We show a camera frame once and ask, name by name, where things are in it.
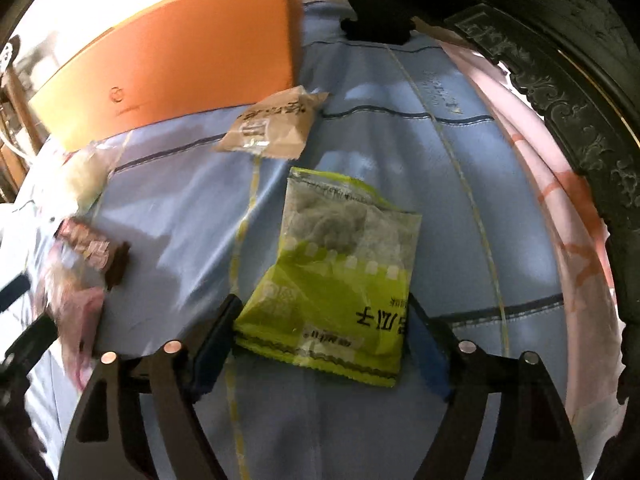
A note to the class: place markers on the brown snack packet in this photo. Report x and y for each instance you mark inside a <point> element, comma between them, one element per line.
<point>95,250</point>

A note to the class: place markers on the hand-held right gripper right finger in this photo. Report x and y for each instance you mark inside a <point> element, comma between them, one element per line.
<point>430,360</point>

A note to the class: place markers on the pink snack packet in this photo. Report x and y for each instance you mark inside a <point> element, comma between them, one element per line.
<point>75,320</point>

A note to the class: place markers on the white translucent snack packet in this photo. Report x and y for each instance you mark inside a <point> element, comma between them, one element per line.
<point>90,177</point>

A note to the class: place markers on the pink patterned cloth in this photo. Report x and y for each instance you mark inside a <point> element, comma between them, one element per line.
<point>565,210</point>

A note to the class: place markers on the green snack packet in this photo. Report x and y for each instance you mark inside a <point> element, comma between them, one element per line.
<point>325,280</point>

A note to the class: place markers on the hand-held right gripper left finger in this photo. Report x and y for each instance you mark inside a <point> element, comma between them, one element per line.
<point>212,355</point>

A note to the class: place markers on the orange box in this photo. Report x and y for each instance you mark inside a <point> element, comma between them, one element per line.
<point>175,55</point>

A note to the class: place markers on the beige snack packet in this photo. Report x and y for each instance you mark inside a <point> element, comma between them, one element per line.
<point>272,127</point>

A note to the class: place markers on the dark carved headboard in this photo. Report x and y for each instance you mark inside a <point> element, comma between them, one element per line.
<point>575,85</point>

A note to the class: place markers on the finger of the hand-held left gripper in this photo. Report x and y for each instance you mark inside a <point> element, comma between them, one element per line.
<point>12,291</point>
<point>27,337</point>

